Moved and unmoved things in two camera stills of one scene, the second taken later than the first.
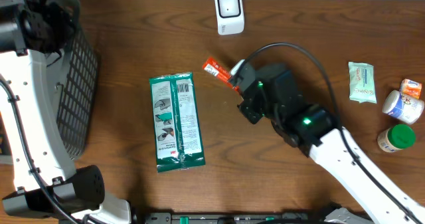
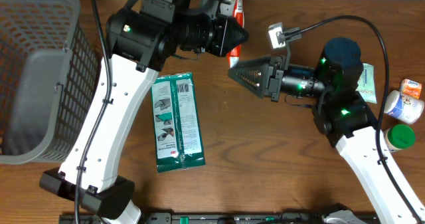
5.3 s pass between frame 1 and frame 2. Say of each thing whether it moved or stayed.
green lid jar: stayed
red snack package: moved
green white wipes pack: stayed
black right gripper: moved
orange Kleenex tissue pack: stayed
